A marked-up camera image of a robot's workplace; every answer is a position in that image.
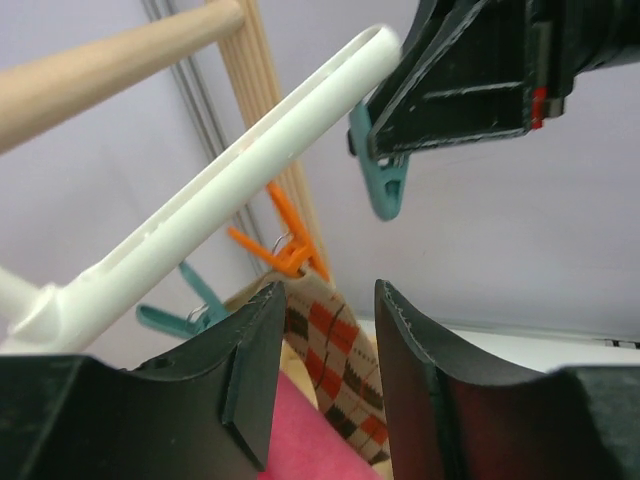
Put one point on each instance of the orange clip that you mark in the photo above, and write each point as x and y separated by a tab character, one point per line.
294	250

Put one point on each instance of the argyle beige orange sock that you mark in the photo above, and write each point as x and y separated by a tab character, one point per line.
339	358

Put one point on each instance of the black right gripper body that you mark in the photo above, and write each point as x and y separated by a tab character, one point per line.
564	39

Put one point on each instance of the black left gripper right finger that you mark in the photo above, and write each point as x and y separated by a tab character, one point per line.
456	411

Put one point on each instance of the pink sock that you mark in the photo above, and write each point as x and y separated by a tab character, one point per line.
303	446

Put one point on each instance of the aluminium frame post right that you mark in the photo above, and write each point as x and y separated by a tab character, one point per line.
200	107

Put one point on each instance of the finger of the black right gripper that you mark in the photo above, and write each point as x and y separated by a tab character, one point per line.
466	75

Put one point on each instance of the white clip hanger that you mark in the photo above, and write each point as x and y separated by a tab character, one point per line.
67	319

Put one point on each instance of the wooden drying rack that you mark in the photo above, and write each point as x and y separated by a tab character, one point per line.
70	195

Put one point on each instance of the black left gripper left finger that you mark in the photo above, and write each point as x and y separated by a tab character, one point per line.
202	410

